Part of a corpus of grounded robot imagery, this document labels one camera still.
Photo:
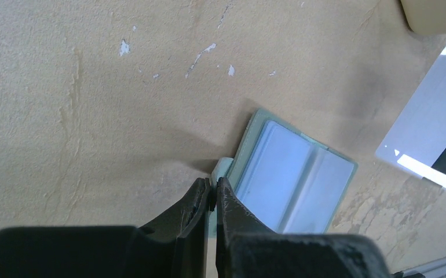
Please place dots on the beige oval tray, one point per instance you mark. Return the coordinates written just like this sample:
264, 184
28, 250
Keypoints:
425, 17

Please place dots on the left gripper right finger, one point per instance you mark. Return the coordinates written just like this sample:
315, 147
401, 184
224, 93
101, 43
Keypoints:
248, 248

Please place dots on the green card holder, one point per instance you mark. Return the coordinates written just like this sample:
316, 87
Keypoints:
288, 180

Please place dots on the silver striped credit card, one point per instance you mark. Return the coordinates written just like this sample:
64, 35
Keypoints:
416, 142

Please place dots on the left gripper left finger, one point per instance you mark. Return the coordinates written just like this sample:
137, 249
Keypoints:
173, 244

